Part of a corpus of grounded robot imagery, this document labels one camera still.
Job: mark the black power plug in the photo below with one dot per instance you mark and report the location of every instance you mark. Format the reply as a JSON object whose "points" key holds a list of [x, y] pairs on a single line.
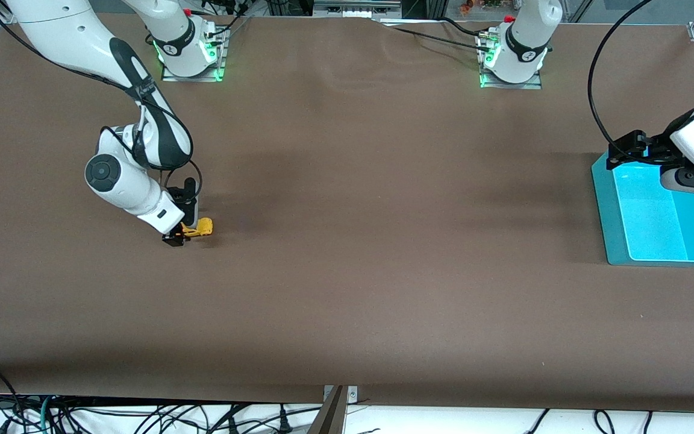
{"points": [[284, 425]]}

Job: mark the small metal edge bracket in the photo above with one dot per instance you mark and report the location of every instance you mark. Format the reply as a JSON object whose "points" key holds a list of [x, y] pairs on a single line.
{"points": [[353, 395]]}

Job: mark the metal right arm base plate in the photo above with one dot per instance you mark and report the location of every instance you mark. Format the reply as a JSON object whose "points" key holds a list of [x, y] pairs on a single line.
{"points": [[220, 66]]}

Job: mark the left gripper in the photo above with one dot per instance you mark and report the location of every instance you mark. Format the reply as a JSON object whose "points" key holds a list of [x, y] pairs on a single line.
{"points": [[660, 149]]}

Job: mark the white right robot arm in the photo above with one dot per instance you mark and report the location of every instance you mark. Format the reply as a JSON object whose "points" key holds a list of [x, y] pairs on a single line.
{"points": [[58, 30]]}

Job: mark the grey background device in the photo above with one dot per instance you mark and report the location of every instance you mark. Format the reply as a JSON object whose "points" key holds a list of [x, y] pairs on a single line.
{"points": [[356, 9]]}

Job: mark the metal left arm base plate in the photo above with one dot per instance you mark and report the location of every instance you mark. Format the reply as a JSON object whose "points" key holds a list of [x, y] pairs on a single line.
{"points": [[534, 85]]}

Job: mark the yellow toy beetle car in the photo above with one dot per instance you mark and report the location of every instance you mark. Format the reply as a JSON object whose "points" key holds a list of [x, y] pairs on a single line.
{"points": [[203, 226]]}

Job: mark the cyan plastic bin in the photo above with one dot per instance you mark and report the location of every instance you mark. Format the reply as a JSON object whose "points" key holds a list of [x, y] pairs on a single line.
{"points": [[654, 235]]}

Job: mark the small orange background objects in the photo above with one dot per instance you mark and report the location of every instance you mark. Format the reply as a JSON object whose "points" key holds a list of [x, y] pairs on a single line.
{"points": [[466, 6]]}

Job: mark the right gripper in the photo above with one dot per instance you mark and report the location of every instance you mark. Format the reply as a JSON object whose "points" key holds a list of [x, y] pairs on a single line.
{"points": [[173, 239]]}

